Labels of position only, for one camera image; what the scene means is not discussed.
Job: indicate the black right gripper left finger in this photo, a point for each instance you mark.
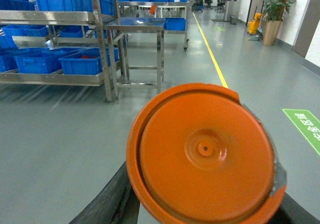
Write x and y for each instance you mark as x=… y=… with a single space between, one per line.
x=117 y=203

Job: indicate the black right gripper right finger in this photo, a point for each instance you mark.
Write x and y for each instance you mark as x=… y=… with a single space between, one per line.
x=290 y=212

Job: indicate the orange plastic cap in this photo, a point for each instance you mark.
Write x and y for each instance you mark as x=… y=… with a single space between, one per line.
x=196 y=155

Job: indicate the blue bin with red parts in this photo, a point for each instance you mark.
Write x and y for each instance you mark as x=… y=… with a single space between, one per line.
x=82 y=62

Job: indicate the blue bin middle lower shelf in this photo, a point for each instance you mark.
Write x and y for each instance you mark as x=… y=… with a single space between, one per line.
x=42 y=62

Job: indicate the green floor sign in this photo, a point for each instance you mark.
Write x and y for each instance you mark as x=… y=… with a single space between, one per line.
x=307 y=124

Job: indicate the stainless steel flow rack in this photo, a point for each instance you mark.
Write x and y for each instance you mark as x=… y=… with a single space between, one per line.
x=55 y=24

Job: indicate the stainless steel work table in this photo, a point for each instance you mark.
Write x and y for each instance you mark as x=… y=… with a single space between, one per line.
x=141 y=49

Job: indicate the yellow mop bucket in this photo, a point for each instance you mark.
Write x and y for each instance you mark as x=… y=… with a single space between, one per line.
x=254 y=24

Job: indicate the green potted plant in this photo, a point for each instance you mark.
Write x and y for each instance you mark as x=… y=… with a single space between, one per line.
x=273 y=16

